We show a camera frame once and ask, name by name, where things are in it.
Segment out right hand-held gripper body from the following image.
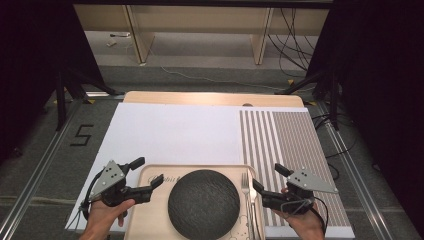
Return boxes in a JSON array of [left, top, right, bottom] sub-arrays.
[[270, 168, 340, 215]]

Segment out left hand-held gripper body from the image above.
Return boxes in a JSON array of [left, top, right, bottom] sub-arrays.
[[88, 159, 141, 208]]

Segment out beige tray with rabbit print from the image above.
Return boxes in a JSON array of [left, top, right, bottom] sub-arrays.
[[123, 163, 267, 240]]

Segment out silver fork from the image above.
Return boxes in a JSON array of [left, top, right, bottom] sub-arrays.
[[240, 172, 252, 240]]

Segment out black round plate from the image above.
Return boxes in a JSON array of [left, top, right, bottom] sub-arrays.
[[167, 169, 241, 240]]

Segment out person's left hand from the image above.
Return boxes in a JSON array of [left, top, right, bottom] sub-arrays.
[[81, 198, 137, 236]]

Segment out person's right hand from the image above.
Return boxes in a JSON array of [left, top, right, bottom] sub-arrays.
[[273, 187, 326, 240]]

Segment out striped placemat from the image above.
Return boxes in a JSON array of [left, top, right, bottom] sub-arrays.
[[238, 108, 353, 231]]

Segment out white board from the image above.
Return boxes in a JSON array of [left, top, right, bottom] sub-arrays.
[[64, 102, 356, 239]]

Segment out black metal stand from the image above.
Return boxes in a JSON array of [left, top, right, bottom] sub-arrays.
[[274, 68, 341, 131], [54, 68, 126, 132]]

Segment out black curtain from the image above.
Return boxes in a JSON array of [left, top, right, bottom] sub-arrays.
[[306, 0, 424, 231], [0, 0, 108, 168]]

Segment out beige wooden desk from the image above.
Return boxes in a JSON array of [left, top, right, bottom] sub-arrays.
[[73, 3, 331, 66]]

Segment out left hand-held gripper cable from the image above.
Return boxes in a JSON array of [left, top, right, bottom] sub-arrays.
[[64, 168, 108, 233]]

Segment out hand-held gripper cable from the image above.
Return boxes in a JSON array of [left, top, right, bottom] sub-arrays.
[[64, 168, 108, 233], [279, 196, 329, 234]]

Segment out right hand-held gripper cable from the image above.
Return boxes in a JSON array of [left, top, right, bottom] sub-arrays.
[[279, 196, 329, 234]]

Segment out black floor cables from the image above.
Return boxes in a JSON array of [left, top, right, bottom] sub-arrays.
[[313, 113, 358, 181]]

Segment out metal floor rail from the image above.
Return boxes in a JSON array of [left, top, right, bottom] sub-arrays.
[[316, 101, 396, 240], [0, 99, 84, 240]]

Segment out white floor cable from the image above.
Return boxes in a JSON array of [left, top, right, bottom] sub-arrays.
[[146, 49, 316, 93]]

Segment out bundle of black cables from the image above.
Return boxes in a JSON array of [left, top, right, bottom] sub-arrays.
[[268, 8, 316, 79]]

